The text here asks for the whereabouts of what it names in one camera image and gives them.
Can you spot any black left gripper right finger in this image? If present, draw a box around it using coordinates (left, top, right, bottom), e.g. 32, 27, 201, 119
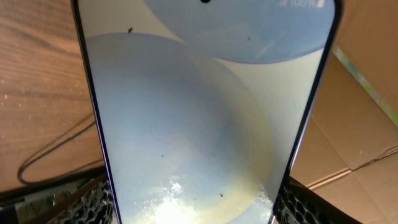
274, 177, 359, 224

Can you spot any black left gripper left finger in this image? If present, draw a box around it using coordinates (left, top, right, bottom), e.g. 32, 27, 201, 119
30, 174, 114, 224

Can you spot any black charging cable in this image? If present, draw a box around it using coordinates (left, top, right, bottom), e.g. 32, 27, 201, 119
17, 113, 105, 185

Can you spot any Samsung Galaxy smartphone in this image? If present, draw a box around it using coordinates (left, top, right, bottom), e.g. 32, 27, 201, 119
72, 0, 343, 223

